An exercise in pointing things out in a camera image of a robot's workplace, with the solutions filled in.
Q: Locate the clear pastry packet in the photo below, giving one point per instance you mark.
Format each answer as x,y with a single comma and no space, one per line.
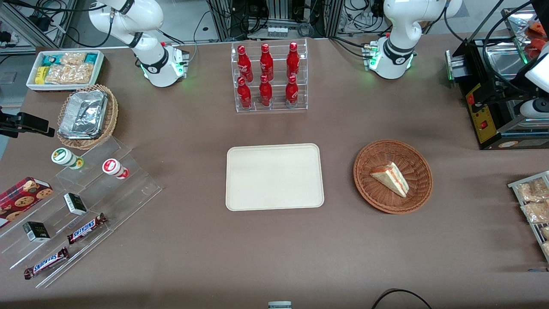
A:
545,232
536,212
546,248
532,189

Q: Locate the teal snack packet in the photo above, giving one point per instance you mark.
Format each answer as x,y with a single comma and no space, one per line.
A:
51,60
91,58

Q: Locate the clear acrylic bottle rack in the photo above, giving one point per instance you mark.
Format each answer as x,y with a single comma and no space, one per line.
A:
276,107

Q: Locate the brown wicker basket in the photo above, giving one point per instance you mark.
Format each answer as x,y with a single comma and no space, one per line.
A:
386,201

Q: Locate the clear cracker packet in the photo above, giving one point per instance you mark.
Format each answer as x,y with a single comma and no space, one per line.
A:
68,74
73,58

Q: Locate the red lidded yogurt cup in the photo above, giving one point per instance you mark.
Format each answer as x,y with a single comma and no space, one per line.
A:
112,167

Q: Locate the clear acrylic step shelf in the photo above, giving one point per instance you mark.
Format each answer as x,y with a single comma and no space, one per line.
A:
128,193

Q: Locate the light wicker basket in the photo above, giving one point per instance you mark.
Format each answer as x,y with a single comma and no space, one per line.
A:
110,116

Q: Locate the snickers bar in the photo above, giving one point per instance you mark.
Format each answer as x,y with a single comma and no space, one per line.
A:
46,263
85,228

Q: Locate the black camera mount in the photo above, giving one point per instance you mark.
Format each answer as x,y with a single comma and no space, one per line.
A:
30,122

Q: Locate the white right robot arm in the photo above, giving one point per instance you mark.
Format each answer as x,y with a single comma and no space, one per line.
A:
150,60

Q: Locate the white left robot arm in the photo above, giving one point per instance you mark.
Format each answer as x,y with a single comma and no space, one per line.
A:
403,25

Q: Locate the yellow snack packet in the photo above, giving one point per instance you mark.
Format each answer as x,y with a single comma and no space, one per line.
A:
40,75

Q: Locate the aluminium foil container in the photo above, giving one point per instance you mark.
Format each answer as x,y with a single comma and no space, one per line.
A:
83,113

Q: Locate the grey snack tray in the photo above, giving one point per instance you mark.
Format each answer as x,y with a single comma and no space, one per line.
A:
514,185

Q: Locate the white snack tray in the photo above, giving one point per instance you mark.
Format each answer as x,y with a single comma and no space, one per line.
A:
31,83

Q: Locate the small black box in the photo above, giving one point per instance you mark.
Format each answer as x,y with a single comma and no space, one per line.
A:
36,231
75,204

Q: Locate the small grey device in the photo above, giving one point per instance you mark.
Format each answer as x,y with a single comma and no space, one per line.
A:
279,305

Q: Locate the beige plastic tray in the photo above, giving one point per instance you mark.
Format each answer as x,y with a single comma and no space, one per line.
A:
274,177

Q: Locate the aluminium frame rack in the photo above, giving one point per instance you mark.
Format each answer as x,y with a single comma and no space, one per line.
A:
279,13

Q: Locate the metal shelf frame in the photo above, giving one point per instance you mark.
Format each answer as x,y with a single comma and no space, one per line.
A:
25,25

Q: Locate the orange fried food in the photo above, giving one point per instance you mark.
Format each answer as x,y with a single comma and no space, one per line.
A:
538,32

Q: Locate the black glass food warmer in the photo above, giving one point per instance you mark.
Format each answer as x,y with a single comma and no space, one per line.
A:
482,116

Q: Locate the red cola bottle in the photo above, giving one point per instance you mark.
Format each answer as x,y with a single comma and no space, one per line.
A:
291,91
293,62
265,92
245,64
266,63
244,94

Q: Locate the triangular sandwich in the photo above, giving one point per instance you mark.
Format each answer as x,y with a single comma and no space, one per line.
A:
391,178

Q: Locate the green lidded yogurt cup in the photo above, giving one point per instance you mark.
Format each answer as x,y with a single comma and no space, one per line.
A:
63,156

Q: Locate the red cookie box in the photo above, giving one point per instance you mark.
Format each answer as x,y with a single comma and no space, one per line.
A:
21,199

